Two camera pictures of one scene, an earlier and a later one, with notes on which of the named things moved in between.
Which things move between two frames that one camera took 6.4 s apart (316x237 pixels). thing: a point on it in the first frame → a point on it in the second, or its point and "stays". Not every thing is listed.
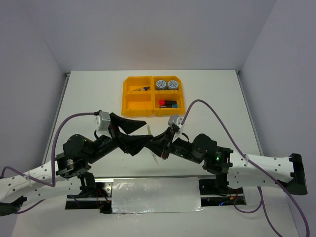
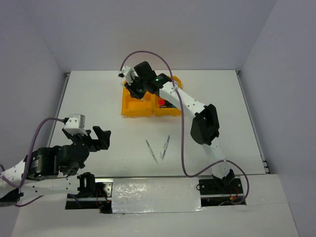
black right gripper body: (179, 147) → (138, 88)
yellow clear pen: (148, 129) → (142, 98)
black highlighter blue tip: (171, 106) stays
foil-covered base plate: (137, 195) stays
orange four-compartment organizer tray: (152, 96) stays
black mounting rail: (211, 192) stays
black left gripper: (129, 143) → (103, 142)
